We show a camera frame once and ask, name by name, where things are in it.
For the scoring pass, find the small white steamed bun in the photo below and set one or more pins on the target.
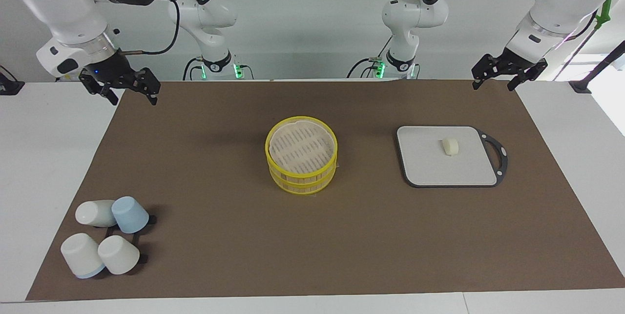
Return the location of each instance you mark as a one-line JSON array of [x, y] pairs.
[[450, 147]]

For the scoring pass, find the light blue plastic cup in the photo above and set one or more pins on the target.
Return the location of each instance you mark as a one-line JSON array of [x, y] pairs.
[[129, 214]]

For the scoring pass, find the white plastic cup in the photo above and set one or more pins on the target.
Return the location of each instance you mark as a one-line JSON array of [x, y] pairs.
[[93, 212], [118, 254], [80, 255]]

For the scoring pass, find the yellow bamboo steamer basket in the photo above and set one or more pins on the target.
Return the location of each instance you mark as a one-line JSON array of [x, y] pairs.
[[302, 186]]

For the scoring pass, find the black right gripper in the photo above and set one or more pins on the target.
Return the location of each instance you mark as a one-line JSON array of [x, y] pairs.
[[114, 72]]

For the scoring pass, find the black clamp mount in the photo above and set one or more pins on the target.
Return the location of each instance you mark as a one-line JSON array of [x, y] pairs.
[[10, 87]]

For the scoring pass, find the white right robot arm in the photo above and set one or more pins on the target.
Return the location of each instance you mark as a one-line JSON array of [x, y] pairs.
[[58, 1]]

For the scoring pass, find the grey cutting board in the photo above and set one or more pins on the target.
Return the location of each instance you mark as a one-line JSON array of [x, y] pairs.
[[439, 162]]

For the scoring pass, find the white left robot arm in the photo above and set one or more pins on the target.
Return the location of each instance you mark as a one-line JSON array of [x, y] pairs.
[[415, 11]]

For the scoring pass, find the black camera stand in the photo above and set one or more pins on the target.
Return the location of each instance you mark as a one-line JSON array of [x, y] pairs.
[[580, 87]]

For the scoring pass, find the brown table mat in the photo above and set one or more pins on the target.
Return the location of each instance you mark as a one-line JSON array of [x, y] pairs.
[[219, 236]]

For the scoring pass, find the thin rod with green clip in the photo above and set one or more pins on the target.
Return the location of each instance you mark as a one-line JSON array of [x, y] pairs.
[[605, 11]]

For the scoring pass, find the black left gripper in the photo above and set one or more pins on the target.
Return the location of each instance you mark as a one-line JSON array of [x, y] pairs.
[[512, 65]]

